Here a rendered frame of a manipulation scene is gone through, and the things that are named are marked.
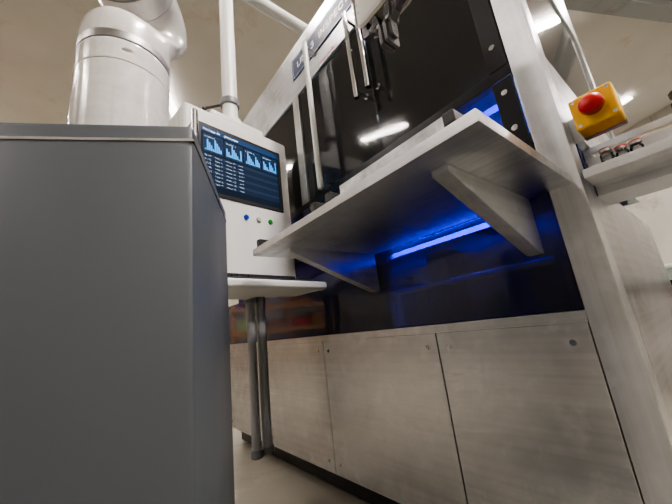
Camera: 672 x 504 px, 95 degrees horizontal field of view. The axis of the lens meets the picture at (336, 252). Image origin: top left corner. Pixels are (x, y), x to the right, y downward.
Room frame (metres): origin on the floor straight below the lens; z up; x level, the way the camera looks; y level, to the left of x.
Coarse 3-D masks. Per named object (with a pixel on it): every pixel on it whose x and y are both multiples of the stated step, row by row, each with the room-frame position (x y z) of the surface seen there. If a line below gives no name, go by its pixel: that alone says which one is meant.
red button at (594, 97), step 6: (588, 96) 0.53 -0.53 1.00; (594, 96) 0.52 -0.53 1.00; (600, 96) 0.52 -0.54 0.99; (582, 102) 0.54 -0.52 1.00; (588, 102) 0.53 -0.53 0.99; (594, 102) 0.52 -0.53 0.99; (600, 102) 0.52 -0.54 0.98; (582, 108) 0.54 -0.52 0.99; (588, 108) 0.53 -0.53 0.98; (594, 108) 0.53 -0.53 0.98; (600, 108) 0.53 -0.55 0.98; (588, 114) 0.55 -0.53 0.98
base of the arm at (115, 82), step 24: (96, 48) 0.33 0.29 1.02; (120, 48) 0.33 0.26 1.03; (96, 72) 0.33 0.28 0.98; (120, 72) 0.34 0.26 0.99; (144, 72) 0.35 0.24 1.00; (72, 96) 0.33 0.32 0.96; (96, 96) 0.33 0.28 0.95; (120, 96) 0.34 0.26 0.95; (144, 96) 0.36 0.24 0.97; (168, 96) 0.40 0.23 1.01; (72, 120) 0.33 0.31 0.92; (96, 120) 0.33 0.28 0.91; (120, 120) 0.34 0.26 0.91; (144, 120) 0.36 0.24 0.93; (168, 120) 0.41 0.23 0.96
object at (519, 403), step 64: (640, 256) 0.88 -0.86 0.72; (512, 320) 0.75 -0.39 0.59; (576, 320) 0.65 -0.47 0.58; (640, 320) 0.66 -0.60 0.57; (320, 384) 1.37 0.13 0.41; (384, 384) 1.09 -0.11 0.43; (448, 384) 0.90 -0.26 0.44; (512, 384) 0.77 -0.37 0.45; (576, 384) 0.68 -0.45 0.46; (320, 448) 1.40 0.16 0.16; (384, 448) 1.12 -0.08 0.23; (448, 448) 0.93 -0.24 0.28; (512, 448) 0.80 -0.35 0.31; (576, 448) 0.70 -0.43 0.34
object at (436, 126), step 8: (440, 120) 0.41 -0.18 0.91; (432, 128) 0.42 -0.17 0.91; (440, 128) 0.41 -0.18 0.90; (416, 136) 0.45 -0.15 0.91; (424, 136) 0.44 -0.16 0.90; (408, 144) 0.46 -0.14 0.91; (416, 144) 0.45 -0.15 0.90; (392, 152) 0.49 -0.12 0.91; (400, 152) 0.47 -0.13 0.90; (384, 160) 0.50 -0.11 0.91; (392, 160) 0.49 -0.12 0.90; (368, 168) 0.53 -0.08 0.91; (376, 168) 0.52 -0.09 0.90; (360, 176) 0.55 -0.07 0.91; (344, 184) 0.59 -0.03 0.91; (352, 184) 0.57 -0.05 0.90
